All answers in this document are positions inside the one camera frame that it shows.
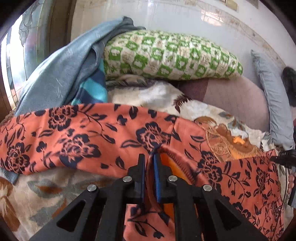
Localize cream leaf pattern fleece blanket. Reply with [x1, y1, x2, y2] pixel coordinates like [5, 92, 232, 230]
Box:
[1, 81, 289, 240]

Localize green white patterned pillow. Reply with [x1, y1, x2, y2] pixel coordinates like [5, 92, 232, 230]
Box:
[103, 30, 243, 80]

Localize light blue pillow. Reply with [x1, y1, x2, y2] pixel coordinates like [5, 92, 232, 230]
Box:
[250, 50, 295, 151]

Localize orange black floral garment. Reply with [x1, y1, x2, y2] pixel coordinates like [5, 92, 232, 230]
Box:
[1, 103, 284, 240]

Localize grey blue cloth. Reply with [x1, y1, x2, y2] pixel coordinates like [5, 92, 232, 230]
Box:
[15, 16, 141, 116]

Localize dark furry object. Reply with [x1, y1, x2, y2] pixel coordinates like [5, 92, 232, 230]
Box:
[281, 66, 296, 107]

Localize person's right hand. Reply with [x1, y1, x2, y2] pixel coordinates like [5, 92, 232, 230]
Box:
[287, 172, 295, 194]

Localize pink quilted cushion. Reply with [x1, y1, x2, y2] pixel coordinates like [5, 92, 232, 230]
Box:
[178, 76, 269, 132]

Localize teal navy striped cloth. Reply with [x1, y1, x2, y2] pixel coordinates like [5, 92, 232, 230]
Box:
[71, 59, 107, 105]

